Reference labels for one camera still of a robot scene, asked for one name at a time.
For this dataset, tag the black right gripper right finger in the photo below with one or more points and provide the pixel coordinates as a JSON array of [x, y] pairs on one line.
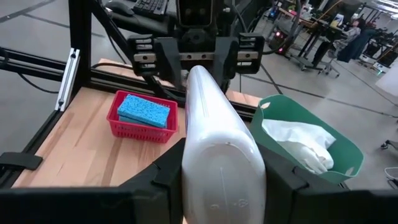
[[326, 207]]

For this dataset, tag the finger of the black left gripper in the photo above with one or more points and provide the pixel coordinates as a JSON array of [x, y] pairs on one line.
[[227, 62], [169, 59]]

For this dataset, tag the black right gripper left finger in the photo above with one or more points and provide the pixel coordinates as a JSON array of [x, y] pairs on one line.
[[93, 207]]

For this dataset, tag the rectangular blue sponge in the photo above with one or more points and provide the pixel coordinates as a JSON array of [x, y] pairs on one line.
[[143, 110]]

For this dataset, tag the white cloth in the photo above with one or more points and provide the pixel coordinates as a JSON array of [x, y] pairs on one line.
[[298, 137]]

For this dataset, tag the white spray bottle blue nozzle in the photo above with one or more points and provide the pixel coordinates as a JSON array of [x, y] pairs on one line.
[[224, 155]]

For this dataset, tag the black desk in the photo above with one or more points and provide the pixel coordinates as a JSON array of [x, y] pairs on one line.
[[140, 26]]

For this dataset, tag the black keyboard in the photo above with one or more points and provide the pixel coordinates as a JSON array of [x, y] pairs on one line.
[[152, 6]]

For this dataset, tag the teal plastic bin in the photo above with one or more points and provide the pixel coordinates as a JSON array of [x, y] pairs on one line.
[[348, 155]]

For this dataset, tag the black computer mouse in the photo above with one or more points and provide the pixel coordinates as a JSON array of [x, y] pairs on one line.
[[119, 7]]

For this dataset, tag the red plastic basket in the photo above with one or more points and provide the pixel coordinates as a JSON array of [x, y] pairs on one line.
[[140, 135]]

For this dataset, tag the black table clamp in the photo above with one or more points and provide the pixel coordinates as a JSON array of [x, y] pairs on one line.
[[18, 160]]

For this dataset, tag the person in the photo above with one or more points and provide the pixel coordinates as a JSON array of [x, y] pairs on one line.
[[357, 43]]

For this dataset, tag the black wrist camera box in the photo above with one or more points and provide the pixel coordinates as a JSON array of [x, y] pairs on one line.
[[196, 12]]

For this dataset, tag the black aluminium rig frame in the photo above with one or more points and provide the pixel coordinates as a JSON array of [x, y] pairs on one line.
[[79, 37]]

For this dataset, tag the white frame bracket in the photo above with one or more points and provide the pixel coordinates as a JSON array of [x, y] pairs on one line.
[[66, 81]]

